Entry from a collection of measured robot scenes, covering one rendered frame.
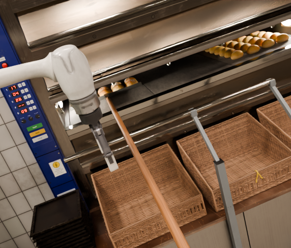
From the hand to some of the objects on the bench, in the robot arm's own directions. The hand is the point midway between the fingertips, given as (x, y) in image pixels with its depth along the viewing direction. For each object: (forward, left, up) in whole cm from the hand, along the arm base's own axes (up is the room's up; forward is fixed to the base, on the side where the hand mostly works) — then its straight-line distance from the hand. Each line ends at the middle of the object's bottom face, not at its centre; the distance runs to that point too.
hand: (108, 158), depth 112 cm
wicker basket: (+133, +55, -74) cm, 162 cm away
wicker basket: (+12, +57, -74) cm, 94 cm away
